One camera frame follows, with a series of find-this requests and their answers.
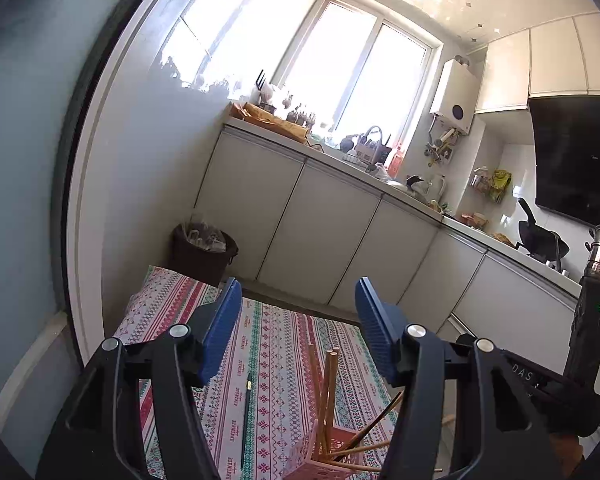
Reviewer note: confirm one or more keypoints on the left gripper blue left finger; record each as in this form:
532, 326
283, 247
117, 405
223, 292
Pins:
215, 325

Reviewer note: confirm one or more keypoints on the dark trash bin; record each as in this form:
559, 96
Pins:
197, 263

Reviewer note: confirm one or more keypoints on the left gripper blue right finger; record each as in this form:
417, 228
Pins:
382, 327

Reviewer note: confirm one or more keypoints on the black wok pan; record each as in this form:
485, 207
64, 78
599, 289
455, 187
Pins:
542, 244

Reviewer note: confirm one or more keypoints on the patterned woven tablecloth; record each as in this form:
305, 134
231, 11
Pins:
271, 343

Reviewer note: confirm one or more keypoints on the white kettle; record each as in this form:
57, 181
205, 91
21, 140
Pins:
427, 191

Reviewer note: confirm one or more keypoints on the black range hood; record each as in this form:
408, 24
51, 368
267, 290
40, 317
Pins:
566, 132

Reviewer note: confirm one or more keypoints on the pink perforated utensil holder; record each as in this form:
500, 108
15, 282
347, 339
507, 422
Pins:
312, 458

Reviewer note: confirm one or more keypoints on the white water heater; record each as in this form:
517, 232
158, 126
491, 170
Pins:
456, 96

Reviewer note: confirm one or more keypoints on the black chopstick gold band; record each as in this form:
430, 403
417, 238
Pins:
245, 419

